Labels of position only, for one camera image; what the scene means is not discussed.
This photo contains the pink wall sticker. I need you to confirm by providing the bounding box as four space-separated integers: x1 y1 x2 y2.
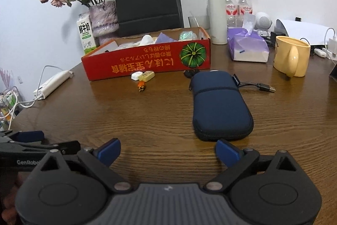
0 68 13 88

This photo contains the purple glass vase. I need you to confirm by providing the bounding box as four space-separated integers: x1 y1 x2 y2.
88 1 119 38

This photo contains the yellow mug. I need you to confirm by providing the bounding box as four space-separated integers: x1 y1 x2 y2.
272 36 311 77

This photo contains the white charger plug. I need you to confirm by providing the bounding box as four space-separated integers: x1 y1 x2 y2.
327 35 337 60

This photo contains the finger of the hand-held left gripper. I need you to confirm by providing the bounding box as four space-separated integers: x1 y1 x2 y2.
0 131 45 145
0 141 81 155

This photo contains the white thermos bottle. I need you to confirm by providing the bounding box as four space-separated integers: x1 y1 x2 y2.
207 0 228 45

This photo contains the white green milk carton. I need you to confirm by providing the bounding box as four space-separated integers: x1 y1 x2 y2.
76 13 96 55

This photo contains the red cardboard box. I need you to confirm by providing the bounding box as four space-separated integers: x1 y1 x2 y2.
81 27 211 81

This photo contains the black adapter with cables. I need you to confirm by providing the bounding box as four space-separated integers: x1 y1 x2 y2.
259 29 277 46

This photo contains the iridescent plastic bag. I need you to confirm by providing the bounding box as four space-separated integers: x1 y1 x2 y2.
179 31 198 41

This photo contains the white power cord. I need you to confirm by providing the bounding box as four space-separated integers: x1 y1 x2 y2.
0 90 41 133

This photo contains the white power strip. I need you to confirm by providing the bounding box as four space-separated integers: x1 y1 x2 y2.
33 70 74 99

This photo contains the white looped cable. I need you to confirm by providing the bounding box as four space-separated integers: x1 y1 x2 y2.
39 65 64 88

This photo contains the clear water bottle red label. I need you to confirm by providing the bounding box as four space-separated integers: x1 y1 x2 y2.
224 0 239 28
237 0 254 16

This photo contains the person's left hand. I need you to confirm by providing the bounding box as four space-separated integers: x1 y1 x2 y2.
1 174 23 223

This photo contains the navy zip pouch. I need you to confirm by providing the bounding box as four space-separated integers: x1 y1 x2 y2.
192 70 254 141

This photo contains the white charging cable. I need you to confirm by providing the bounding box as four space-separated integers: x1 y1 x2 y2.
325 27 337 42

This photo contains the white curved device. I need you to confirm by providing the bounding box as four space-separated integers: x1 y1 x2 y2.
274 19 337 47

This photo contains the purple tissue pack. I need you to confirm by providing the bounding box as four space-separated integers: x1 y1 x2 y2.
227 13 270 63

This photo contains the white plush toy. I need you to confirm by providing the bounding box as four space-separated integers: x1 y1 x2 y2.
138 35 156 47

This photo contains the clear organizer with small items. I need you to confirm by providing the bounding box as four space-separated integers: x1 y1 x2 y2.
0 86 20 131

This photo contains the black cord loop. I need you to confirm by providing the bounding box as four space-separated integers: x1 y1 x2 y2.
184 69 200 79

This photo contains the wooden desktop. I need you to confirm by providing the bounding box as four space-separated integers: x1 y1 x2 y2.
11 27 337 225

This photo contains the black usb cable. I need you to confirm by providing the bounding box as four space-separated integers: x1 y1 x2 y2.
233 75 276 94

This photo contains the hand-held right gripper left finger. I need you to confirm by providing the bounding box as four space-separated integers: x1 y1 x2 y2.
29 137 132 193

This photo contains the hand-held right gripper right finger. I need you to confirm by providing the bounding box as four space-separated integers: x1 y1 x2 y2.
205 139 308 192

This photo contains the white round speaker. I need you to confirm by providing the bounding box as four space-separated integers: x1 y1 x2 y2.
255 12 273 30

